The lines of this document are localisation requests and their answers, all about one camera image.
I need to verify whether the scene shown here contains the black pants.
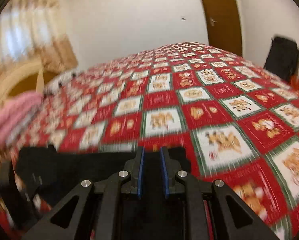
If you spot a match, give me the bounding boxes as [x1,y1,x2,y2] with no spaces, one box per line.
[16,148,190,239]

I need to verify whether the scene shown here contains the folded pink blanket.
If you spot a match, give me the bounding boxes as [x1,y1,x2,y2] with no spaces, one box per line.
[0,90,43,150]

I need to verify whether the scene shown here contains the red christmas patchwork bedspread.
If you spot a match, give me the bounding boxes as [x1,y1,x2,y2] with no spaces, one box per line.
[0,41,299,240]

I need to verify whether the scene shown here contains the white patterned pillow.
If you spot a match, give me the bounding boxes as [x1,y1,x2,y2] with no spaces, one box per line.
[43,70,77,95]

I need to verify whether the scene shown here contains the cream round headboard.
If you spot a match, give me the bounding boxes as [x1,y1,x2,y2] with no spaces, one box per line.
[0,58,55,173]

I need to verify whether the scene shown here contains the black suitcase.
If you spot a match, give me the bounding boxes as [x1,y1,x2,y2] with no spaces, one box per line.
[264,36,299,82]

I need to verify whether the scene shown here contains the beige window curtain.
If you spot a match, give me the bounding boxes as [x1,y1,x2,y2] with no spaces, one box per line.
[0,0,78,75]

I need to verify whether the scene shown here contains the brown wooden door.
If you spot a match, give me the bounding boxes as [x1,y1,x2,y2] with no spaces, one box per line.
[202,0,243,56]

